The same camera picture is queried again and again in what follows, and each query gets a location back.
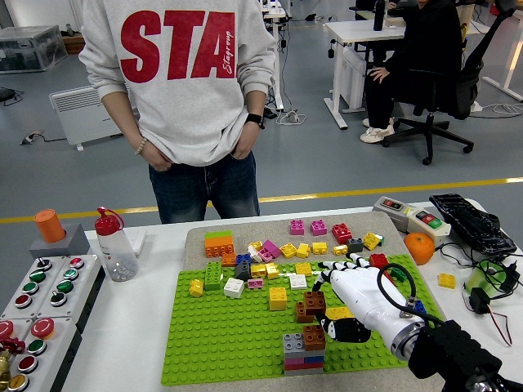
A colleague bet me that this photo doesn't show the green studded baseplate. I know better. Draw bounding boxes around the green studded baseplate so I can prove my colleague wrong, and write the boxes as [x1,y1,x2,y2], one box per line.
[160,252,463,388]

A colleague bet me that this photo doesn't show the clear bottle red cap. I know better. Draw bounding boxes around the clear bottle red cap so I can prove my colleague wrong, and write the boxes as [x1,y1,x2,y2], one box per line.
[94,206,140,283]

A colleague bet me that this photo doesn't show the white ribbed panel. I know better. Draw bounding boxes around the white ribbed panel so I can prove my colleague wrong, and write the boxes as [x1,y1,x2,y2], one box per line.
[337,47,367,114]

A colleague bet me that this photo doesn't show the white desk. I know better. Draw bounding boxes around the white desk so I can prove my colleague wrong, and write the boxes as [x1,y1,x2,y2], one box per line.
[261,0,293,111]
[323,20,409,131]
[481,3,523,103]

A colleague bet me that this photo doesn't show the white black-fingered right robot hand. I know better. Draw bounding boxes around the white black-fingered right robot hand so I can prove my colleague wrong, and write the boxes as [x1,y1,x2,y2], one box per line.
[311,252,426,359]

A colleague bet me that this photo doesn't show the orange cylinder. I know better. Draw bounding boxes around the orange cylinder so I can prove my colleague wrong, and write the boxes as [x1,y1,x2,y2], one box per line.
[33,208,68,245]

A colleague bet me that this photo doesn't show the wooden crate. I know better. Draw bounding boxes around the wooden crate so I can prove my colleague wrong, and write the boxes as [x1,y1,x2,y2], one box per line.
[62,34,87,56]

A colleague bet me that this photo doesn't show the person's left hand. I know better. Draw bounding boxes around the person's left hand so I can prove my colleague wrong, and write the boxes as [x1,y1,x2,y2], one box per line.
[230,121,262,161]

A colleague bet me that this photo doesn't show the grey station red green buttons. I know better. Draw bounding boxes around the grey station red green buttons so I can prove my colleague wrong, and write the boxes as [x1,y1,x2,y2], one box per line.
[402,206,452,248]

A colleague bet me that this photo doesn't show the grey studded brick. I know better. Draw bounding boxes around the grey studded brick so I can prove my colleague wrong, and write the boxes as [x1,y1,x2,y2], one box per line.
[283,333,306,354]

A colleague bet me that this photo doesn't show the magenta sloped brick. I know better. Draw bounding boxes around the magenta sloped brick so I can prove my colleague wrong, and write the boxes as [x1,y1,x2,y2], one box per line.
[261,238,283,259]

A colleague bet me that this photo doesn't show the black office chair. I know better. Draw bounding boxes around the black office chair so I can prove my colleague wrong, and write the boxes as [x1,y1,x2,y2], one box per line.
[382,0,516,167]

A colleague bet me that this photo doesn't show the black bottle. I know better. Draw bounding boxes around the black bottle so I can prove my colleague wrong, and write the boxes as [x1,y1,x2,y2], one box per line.
[372,0,387,33]

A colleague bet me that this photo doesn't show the white switch plate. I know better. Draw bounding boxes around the white switch plate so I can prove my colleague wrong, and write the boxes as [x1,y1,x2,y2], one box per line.
[121,227,148,258]

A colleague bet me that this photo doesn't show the white floor adapter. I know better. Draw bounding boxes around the white floor adapter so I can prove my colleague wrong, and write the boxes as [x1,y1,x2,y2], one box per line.
[279,109,308,127]

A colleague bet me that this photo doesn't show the black power plug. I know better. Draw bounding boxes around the black power plug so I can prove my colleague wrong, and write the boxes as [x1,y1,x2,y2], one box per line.
[497,261,522,293]

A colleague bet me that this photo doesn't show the person's right hand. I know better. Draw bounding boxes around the person's right hand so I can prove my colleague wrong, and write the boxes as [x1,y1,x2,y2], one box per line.
[138,140,175,172]

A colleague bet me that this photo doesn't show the dark grey sloped brick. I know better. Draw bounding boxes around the dark grey sloped brick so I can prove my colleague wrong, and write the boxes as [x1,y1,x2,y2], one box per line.
[234,261,253,283]

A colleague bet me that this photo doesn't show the black floor cables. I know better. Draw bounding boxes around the black floor cables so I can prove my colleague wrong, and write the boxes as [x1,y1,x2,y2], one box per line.
[0,87,26,108]

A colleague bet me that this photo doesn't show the white box with mushroom button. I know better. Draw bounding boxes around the white box with mushroom button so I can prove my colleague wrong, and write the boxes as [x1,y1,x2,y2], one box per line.
[7,316,85,392]
[0,317,35,360]

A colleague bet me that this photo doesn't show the tall yellow brick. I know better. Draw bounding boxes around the tall yellow brick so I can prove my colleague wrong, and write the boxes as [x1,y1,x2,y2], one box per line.
[268,287,288,313]

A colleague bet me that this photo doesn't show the black plastic-wrapped device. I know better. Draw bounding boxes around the black plastic-wrapped device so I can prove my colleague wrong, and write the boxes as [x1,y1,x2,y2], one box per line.
[428,192,518,261]

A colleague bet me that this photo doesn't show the grey block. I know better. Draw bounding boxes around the grey block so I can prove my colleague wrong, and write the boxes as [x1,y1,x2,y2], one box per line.
[29,222,91,260]

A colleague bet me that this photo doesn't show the grey station red black buttons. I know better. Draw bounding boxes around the grey station red black buttons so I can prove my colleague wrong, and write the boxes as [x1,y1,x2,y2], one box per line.
[372,195,413,234]

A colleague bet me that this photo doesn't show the floor socket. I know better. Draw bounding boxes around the floor socket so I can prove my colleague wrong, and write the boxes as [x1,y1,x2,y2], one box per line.
[20,130,46,147]

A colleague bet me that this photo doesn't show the tall lime green brick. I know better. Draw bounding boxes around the tall lime green brick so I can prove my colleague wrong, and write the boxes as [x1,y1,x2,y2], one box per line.
[203,261,224,292]

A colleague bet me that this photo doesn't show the orange fruit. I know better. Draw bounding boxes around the orange fruit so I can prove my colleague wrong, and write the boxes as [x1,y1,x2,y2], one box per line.
[403,231,436,266]

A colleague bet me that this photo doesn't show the large orange brick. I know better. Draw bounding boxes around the large orange brick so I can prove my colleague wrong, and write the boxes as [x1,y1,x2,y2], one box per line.
[203,236,236,259]

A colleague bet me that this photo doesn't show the white panel heater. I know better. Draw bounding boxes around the white panel heater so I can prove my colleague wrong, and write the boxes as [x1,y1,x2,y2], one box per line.
[48,85,123,153]

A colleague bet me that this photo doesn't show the person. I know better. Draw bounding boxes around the person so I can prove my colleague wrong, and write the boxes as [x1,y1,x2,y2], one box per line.
[359,0,465,145]
[78,0,278,225]

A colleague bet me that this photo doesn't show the brass fitting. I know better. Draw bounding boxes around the brass fitting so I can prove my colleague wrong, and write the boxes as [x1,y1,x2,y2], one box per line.
[0,350,14,391]

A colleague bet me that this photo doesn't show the red valve handle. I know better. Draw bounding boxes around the red valve handle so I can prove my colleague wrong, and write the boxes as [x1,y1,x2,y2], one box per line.
[0,336,27,356]

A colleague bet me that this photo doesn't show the small black module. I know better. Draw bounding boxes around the small black module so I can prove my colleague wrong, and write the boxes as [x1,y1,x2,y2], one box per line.
[468,287,491,315]

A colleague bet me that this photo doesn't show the red wire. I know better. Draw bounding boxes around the red wire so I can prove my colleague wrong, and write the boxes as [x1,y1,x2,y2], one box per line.
[488,305,513,347]

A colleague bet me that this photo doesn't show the black cable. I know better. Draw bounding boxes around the black cable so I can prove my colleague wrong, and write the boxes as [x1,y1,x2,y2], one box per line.
[433,241,510,287]

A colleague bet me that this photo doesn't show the yellow curved brick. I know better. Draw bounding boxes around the yellow curved brick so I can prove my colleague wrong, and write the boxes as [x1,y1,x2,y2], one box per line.
[325,306,355,321]

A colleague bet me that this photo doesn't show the green tape roll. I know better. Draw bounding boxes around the green tape roll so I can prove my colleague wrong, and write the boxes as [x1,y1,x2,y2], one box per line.
[465,260,508,298]

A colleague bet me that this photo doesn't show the white box with green buttons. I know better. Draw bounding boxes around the white box with green buttons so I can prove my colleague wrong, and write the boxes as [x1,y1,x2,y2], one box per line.
[0,256,68,321]
[35,254,106,327]

